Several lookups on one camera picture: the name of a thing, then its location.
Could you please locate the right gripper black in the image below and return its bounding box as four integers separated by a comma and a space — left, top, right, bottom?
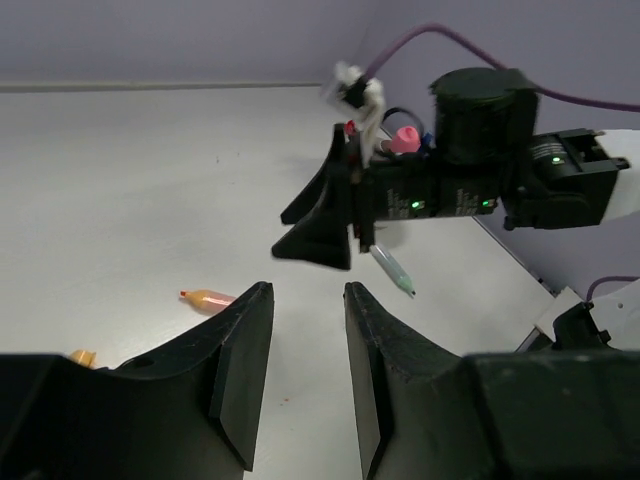
271, 123, 501, 271

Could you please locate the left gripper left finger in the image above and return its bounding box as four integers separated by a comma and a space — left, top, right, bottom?
1, 282, 274, 479

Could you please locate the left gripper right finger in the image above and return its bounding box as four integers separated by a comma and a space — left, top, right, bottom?
344, 282, 639, 479

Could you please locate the green highlighter marker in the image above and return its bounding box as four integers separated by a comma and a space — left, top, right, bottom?
370, 244, 416, 298

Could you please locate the orange highlighter marker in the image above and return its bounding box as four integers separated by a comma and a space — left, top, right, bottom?
179, 290, 236, 315

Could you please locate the orange marker cap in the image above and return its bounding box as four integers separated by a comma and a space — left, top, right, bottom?
69, 349, 97, 369

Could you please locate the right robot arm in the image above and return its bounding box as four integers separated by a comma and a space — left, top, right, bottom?
271, 64, 639, 270

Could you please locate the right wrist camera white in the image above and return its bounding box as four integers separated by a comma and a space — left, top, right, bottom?
321, 61, 386, 167

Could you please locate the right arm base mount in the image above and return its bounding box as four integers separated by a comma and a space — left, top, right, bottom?
517, 276, 639, 352

